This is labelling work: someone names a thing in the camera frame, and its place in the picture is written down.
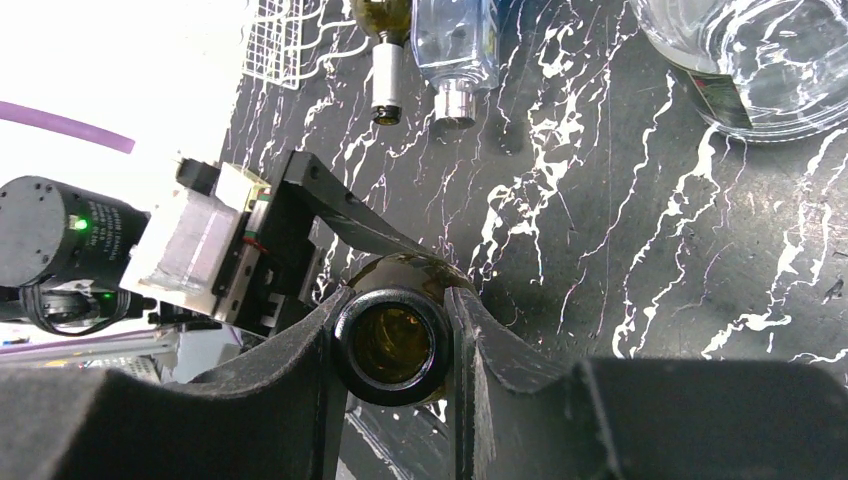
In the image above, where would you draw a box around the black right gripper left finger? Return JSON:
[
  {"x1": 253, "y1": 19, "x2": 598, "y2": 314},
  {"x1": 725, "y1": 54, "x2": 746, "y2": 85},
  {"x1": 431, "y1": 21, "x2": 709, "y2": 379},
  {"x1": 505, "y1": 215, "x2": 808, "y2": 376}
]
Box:
[{"x1": 1, "y1": 287, "x2": 352, "y2": 479}]

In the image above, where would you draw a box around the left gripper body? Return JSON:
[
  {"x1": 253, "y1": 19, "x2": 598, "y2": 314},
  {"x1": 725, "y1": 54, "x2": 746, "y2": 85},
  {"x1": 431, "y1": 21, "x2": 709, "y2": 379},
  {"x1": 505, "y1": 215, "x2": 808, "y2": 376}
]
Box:
[{"x1": 120, "y1": 158, "x2": 317, "y2": 338}]

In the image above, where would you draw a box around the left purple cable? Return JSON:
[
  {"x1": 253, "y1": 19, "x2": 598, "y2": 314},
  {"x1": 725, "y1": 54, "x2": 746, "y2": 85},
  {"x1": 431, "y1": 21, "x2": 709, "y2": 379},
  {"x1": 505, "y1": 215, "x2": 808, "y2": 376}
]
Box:
[{"x1": 0, "y1": 99, "x2": 137, "y2": 155}]

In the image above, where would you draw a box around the round clear glass bottle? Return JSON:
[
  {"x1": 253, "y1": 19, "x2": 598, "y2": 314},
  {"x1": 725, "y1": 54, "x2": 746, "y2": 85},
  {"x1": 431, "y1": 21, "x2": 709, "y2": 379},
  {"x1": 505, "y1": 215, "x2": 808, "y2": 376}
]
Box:
[{"x1": 629, "y1": 1, "x2": 847, "y2": 143}]

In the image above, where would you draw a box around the brown wine bottle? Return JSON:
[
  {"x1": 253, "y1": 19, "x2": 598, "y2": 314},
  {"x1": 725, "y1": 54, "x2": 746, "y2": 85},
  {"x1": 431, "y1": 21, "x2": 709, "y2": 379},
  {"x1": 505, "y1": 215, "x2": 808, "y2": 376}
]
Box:
[{"x1": 332, "y1": 253, "x2": 472, "y2": 407}]

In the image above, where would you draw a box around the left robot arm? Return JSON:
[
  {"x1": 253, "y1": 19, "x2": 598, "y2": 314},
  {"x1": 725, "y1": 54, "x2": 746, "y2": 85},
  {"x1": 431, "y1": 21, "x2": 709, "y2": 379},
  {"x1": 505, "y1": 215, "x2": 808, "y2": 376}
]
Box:
[{"x1": 1, "y1": 151, "x2": 420, "y2": 337}]

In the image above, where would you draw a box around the white wire wine rack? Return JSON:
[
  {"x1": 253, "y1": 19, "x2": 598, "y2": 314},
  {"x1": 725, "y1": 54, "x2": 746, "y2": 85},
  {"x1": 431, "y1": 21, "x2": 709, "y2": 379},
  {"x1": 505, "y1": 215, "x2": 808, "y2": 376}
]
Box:
[{"x1": 241, "y1": 0, "x2": 369, "y2": 91}]

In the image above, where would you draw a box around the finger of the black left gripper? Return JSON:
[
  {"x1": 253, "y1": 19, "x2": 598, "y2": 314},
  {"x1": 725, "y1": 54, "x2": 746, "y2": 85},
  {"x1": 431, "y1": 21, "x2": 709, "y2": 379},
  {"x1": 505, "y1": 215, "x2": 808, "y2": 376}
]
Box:
[{"x1": 282, "y1": 151, "x2": 431, "y2": 256}]

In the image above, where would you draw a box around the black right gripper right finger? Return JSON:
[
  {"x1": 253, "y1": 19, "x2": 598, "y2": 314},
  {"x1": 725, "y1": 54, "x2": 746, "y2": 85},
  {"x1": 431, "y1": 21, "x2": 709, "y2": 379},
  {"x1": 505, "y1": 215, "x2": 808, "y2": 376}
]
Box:
[{"x1": 445, "y1": 288, "x2": 847, "y2": 479}]

